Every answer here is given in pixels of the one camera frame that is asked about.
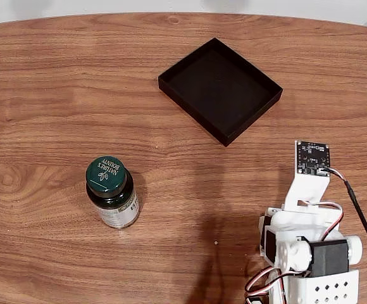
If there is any green-capped pill bottle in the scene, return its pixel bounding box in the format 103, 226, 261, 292
85, 156, 140, 229

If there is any shallow black box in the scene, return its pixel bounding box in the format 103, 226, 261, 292
157, 37, 284, 148

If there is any red white black servo wire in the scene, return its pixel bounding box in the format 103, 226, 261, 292
244, 265, 286, 304

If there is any camera board on white bracket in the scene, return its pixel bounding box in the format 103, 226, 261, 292
281, 140, 332, 212

